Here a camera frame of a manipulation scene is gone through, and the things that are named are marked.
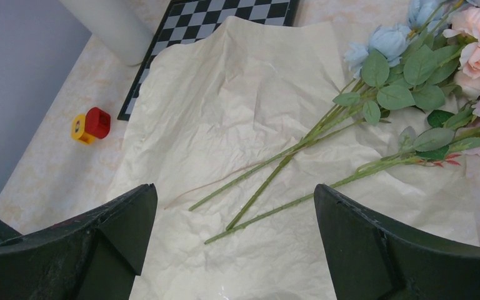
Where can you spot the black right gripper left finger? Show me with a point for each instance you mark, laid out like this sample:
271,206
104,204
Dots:
94,255

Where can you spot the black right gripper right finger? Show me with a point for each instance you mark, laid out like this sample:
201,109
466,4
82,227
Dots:
372,256

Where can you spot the pink blue flower bunch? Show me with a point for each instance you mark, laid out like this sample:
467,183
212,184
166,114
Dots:
431,63

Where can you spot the white ceramic vase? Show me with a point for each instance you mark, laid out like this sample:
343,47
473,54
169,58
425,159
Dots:
115,25

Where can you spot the red yellow toy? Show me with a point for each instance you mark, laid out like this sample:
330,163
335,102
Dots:
87,128

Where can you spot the black white checkerboard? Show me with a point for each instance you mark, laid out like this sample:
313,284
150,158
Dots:
186,22

